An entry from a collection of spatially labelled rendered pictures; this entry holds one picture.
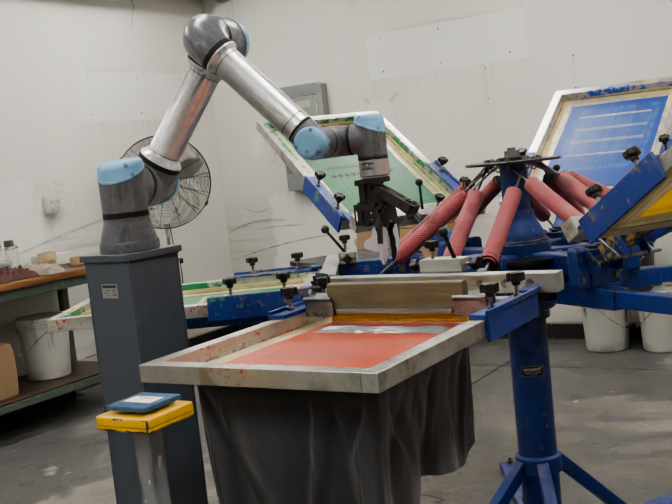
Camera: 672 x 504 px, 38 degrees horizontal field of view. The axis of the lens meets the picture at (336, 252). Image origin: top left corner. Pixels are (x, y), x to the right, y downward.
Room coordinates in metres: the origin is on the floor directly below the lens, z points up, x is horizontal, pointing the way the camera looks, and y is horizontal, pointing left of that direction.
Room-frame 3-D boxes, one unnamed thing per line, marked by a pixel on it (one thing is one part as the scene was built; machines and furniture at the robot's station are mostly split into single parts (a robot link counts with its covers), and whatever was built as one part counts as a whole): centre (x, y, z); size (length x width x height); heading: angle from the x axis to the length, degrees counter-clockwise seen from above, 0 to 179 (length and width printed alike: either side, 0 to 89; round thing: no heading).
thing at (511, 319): (2.27, -0.38, 0.98); 0.30 x 0.05 x 0.07; 147
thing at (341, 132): (2.43, -0.01, 1.42); 0.11 x 0.11 x 0.08; 71
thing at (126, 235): (2.49, 0.52, 1.25); 0.15 x 0.15 x 0.10
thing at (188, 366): (2.22, -0.02, 0.97); 0.79 x 0.58 x 0.04; 147
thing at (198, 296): (3.15, 0.32, 1.05); 1.08 x 0.61 x 0.23; 87
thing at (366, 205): (2.42, -0.11, 1.26); 0.09 x 0.08 x 0.12; 58
